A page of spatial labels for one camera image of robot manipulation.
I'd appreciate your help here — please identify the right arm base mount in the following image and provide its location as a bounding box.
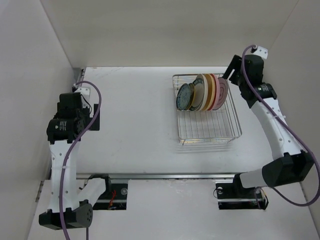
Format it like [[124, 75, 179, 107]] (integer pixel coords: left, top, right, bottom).
[[213, 181, 269, 211]]

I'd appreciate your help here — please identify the green rim white plate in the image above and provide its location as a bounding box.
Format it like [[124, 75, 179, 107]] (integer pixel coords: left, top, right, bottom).
[[189, 74, 208, 111]]

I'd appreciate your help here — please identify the wire dish rack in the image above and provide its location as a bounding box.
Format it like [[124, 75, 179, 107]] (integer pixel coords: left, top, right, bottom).
[[172, 73, 242, 145]]

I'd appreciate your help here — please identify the blue green patterned plate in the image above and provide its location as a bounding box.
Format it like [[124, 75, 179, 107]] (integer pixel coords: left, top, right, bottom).
[[175, 83, 191, 111]]

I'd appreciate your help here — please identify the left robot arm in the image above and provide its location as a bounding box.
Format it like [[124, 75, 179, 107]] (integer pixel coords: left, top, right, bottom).
[[38, 88, 112, 230]]

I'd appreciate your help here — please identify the cream plate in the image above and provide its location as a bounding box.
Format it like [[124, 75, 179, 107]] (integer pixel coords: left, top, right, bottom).
[[196, 73, 214, 111]]

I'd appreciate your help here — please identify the orange plate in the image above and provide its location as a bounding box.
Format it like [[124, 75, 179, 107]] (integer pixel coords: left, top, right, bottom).
[[206, 73, 217, 111]]

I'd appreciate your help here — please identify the front aluminium rail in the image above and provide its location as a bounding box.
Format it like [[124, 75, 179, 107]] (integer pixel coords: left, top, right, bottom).
[[74, 172, 236, 181]]

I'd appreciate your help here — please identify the pink plate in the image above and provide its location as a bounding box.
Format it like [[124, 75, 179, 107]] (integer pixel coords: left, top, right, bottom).
[[213, 77, 229, 110]]

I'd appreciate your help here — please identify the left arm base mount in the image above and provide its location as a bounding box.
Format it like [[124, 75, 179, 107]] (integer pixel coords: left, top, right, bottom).
[[85, 174, 129, 211]]

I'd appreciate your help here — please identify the yellow patterned plate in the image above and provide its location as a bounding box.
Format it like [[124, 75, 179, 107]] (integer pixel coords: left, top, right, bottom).
[[186, 83, 195, 110]]

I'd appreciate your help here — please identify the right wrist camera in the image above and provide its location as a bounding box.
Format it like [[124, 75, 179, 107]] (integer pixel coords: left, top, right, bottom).
[[250, 45, 268, 60]]

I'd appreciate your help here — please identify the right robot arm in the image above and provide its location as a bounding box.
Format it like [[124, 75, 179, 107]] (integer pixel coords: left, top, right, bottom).
[[222, 55, 314, 197]]

